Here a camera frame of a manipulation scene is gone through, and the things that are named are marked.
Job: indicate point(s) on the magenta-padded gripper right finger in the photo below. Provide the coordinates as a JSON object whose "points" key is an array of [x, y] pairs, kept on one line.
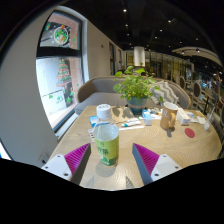
{"points": [[151, 163]]}

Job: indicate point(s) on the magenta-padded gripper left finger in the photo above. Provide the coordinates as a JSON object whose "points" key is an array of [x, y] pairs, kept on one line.
{"points": [[71, 163]]}

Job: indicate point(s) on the green-label clear drink bottle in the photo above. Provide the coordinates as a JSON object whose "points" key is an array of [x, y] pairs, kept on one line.
{"points": [[106, 143]]}

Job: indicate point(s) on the pill blister strip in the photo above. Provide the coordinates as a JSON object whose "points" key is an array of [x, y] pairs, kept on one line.
{"points": [[90, 135]]}

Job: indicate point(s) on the white tube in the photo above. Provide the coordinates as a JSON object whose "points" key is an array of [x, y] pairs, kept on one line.
{"points": [[131, 124]]}

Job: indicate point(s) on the small blue-white carton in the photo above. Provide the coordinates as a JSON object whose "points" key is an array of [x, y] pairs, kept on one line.
{"points": [[147, 118]]}

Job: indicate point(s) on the small blue card box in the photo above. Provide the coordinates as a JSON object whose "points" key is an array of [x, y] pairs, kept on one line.
{"points": [[93, 120]]}

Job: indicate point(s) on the flat round red coaster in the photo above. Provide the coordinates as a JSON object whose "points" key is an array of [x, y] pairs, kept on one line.
{"points": [[189, 133]]}

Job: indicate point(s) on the yellow-brown ceramic mug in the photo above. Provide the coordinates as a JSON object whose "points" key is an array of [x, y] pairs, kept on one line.
{"points": [[167, 116]]}

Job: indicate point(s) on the white box with orange print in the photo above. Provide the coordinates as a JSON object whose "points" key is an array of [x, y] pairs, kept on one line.
{"points": [[183, 117]]}

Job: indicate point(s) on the blue-white packet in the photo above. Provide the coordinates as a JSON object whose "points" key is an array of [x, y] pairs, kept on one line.
{"points": [[190, 114]]}

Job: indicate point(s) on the white napkin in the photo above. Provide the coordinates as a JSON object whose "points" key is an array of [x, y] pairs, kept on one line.
{"points": [[201, 119]]}

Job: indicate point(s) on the grey curved sofa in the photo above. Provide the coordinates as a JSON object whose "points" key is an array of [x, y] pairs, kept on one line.
{"points": [[96, 98]]}

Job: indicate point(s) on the window with festive stickers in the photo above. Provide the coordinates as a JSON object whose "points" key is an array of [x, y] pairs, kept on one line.
{"points": [[53, 90]]}

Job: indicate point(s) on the green potted plant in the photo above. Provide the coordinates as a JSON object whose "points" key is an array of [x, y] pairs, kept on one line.
{"points": [[135, 86]]}

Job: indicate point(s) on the group of dining chairs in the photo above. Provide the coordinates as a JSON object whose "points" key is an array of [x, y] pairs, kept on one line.
{"points": [[196, 88]]}

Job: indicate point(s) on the group of ceiling lights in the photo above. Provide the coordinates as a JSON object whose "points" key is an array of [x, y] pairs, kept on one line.
{"points": [[124, 10]]}

